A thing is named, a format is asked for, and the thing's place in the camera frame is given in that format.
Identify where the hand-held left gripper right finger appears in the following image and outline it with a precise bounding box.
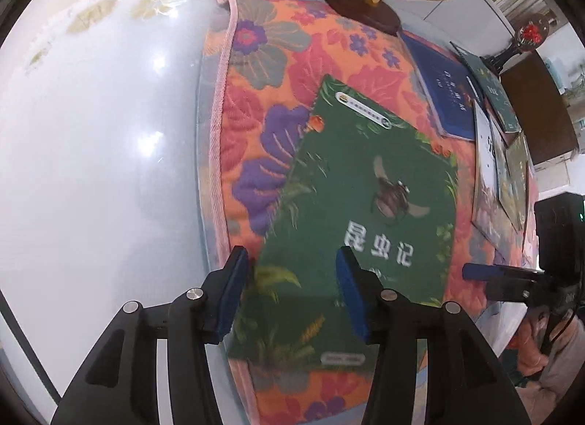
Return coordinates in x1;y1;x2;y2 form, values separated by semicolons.
336;246;533;425

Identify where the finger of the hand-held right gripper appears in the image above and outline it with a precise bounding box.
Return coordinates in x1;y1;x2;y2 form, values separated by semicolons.
461;262;546;304

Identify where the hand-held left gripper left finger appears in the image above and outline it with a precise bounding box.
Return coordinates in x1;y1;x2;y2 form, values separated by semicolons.
50;246;254;425

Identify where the white book with dressed rabbits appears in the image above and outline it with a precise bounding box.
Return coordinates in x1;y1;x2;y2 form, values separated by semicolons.
471;100;504;243

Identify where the green beetle book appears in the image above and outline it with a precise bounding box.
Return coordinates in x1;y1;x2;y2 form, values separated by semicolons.
227;74;459;371

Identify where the teal mantis book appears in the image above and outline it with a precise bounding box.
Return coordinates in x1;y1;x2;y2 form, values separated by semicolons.
450;41;522;134

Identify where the navy blue book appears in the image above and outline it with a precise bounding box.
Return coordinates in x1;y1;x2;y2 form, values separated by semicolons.
402;32;480;141

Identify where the person's right forearm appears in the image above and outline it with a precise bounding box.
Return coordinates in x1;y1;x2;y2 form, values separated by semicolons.
514;315;585;425

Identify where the person's right hand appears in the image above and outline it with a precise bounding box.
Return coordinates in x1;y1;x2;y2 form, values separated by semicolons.
516;308;551;375

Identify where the white book with yellowish picture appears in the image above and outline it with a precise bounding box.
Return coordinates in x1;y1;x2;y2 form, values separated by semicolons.
497;130;531;234

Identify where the brown wooden cabinet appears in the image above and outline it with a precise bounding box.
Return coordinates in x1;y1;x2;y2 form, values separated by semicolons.
500;48;580;165

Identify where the floral orange mat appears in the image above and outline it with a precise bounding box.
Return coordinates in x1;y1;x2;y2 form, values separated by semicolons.
196;0;540;425

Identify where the white bookcase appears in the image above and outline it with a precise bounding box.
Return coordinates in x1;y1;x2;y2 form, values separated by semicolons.
393;0;558;69

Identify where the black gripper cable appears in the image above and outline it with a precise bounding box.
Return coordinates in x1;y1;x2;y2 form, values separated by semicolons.
546;306;579;346

